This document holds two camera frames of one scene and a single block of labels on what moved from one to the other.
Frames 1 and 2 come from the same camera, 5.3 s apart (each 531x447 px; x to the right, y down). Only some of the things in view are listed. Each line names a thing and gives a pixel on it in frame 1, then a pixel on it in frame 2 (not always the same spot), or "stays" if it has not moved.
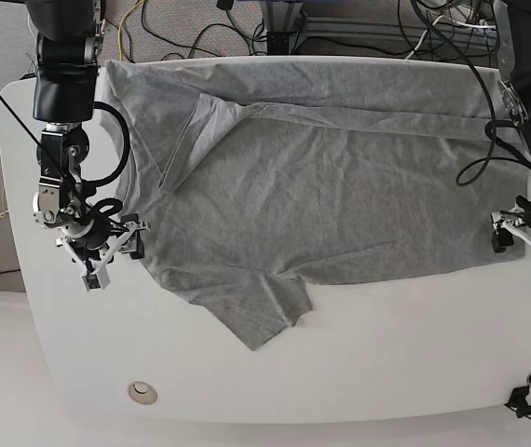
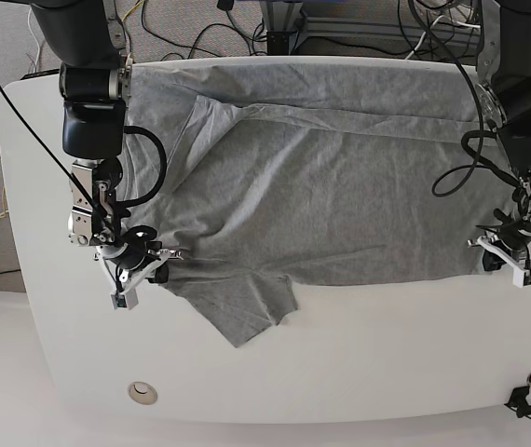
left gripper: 93,257 -> 127,264
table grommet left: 142,393 stays
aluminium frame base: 286,23 stays
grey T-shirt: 259,179 stays
